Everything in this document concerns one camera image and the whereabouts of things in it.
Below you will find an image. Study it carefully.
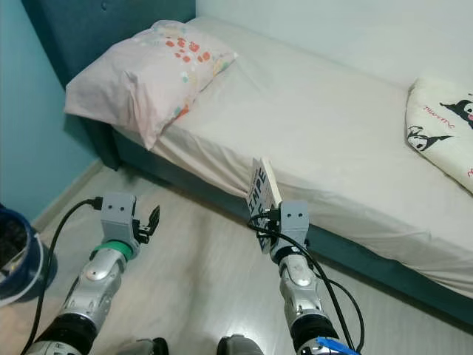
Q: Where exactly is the black plastic bag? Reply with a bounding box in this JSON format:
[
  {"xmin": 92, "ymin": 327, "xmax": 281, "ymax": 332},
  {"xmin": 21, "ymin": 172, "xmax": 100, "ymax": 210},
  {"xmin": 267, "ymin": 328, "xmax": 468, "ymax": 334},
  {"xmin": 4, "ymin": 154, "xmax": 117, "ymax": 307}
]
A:
[{"xmin": 6, "ymin": 222, "xmax": 32, "ymax": 268}]

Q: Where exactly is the mattress with cream sheet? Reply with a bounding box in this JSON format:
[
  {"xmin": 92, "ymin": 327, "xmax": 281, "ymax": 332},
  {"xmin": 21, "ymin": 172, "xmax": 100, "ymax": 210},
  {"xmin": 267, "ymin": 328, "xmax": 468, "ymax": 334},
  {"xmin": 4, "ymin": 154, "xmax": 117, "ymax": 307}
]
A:
[{"xmin": 111, "ymin": 15, "xmax": 473, "ymax": 300}]

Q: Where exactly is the cream cartoon print blanket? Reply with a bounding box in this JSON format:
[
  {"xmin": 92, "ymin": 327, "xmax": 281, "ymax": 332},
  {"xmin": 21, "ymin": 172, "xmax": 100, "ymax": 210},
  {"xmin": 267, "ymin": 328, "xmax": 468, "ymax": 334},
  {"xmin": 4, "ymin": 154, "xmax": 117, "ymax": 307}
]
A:
[{"xmin": 405, "ymin": 76, "xmax": 473, "ymax": 197}]

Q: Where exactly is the pink patterned pillow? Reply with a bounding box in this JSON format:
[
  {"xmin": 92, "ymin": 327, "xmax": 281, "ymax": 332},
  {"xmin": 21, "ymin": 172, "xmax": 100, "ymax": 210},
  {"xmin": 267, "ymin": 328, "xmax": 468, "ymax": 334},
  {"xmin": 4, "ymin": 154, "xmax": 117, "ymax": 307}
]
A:
[{"xmin": 64, "ymin": 20, "xmax": 239, "ymax": 151}]

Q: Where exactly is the blue trash bin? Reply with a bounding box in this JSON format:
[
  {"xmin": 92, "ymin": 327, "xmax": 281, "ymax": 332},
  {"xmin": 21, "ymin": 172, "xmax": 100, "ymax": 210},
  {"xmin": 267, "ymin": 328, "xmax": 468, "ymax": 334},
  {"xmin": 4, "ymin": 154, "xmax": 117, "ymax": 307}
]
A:
[{"xmin": 0, "ymin": 206, "xmax": 58, "ymax": 308}]

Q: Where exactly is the white book with blue letters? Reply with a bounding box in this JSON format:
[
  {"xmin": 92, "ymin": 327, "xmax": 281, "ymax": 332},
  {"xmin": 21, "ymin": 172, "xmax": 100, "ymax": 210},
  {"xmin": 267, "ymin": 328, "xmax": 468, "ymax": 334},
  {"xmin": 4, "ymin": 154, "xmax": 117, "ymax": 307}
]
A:
[{"xmin": 248, "ymin": 158, "xmax": 283, "ymax": 252}]

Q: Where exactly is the blue tape strip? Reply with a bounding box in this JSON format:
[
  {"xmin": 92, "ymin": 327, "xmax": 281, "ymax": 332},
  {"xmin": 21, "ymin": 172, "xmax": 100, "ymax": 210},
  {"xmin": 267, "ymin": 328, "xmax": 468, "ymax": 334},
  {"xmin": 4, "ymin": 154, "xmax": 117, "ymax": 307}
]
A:
[{"xmin": 314, "ymin": 337, "xmax": 359, "ymax": 355}]

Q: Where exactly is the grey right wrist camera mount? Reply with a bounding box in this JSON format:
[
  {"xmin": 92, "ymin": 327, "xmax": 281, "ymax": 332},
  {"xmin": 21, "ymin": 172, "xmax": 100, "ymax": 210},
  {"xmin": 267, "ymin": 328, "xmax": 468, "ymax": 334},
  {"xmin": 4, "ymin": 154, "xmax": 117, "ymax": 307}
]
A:
[{"xmin": 279, "ymin": 201, "xmax": 310, "ymax": 251}]

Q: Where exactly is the grey right robot leg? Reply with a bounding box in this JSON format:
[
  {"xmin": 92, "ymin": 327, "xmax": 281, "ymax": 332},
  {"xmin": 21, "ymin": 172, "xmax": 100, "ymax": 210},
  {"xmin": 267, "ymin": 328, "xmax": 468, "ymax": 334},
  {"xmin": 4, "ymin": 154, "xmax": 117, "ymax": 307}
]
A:
[{"xmin": 218, "ymin": 334, "xmax": 267, "ymax": 355}]

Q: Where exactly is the teal bed frame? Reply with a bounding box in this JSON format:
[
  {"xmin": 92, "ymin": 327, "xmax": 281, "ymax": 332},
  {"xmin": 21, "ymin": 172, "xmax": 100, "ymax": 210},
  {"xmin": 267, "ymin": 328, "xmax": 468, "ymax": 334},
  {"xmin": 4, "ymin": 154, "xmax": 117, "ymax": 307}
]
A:
[{"xmin": 115, "ymin": 129, "xmax": 473, "ymax": 330}]

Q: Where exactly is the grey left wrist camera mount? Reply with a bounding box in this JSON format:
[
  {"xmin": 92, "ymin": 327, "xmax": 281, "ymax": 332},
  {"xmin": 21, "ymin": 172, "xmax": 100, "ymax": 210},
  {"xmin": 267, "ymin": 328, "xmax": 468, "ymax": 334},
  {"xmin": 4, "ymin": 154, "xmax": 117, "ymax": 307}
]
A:
[{"xmin": 101, "ymin": 192, "xmax": 137, "ymax": 245}]

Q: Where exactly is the grey left robot leg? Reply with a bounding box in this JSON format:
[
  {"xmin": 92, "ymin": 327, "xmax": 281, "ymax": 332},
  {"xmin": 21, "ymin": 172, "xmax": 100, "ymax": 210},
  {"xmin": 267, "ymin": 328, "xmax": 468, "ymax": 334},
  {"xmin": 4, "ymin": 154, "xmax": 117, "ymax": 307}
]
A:
[{"xmin": 118, "ymin": 339, "xmax": 171, "ymax": 355}]

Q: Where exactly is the grey robot leg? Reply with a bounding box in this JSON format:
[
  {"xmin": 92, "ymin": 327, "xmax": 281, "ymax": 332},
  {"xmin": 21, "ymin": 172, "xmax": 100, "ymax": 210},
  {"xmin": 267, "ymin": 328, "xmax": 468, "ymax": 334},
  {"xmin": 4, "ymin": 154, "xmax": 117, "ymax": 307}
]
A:
[
  {"xmin": 218, "ymin": 334, "xmax": 267, "ymax": 355},
  {"xmin": 118, "ymin": 339, "xmax": 171, "ymax": 355}
]

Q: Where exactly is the cream baseboard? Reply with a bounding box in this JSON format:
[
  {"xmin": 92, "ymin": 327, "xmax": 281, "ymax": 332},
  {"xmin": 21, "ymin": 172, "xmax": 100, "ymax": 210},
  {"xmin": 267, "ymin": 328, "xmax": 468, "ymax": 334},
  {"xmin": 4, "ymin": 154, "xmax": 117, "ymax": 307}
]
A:
[{"xmin": 37, "ymin": 158, "xmax": 106, "ymax": 226}]

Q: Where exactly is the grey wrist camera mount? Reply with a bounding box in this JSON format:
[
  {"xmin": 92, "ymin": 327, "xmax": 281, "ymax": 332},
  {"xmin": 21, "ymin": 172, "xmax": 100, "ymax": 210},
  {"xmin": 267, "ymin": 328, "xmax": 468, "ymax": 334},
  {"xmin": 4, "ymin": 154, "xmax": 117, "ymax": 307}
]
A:
[
  {"xmin": 101, "ymin": 192, "xmax": 137, "ymax": 245},
  {"xmin": 279, "ymin": 201, "xmax": 310, "ymax": 251}
]

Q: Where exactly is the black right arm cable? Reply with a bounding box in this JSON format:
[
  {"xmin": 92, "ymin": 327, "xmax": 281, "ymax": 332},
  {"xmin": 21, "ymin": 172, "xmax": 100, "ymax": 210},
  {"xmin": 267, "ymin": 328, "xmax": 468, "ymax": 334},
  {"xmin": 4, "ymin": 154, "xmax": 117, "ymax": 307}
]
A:
[{"xmin": 248, "ymin": 214, "xmax": 367, "ymax": 354}]

